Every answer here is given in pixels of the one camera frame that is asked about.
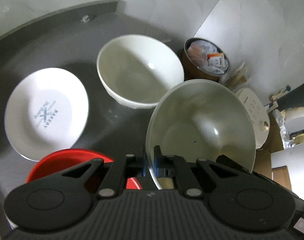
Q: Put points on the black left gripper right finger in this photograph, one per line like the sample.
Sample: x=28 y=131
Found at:
x=197 y=178

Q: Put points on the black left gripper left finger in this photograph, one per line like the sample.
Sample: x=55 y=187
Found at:
x=107 y=179

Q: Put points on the red plate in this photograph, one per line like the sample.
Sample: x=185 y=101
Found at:
x=63 y=159

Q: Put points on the white plate with Barbry print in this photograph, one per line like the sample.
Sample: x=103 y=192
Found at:
x=46 y=112

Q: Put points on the white deep ceramic bowl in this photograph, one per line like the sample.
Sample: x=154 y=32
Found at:
x=137 y=70

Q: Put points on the white rice cooker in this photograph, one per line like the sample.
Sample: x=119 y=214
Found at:
x=257 y=113

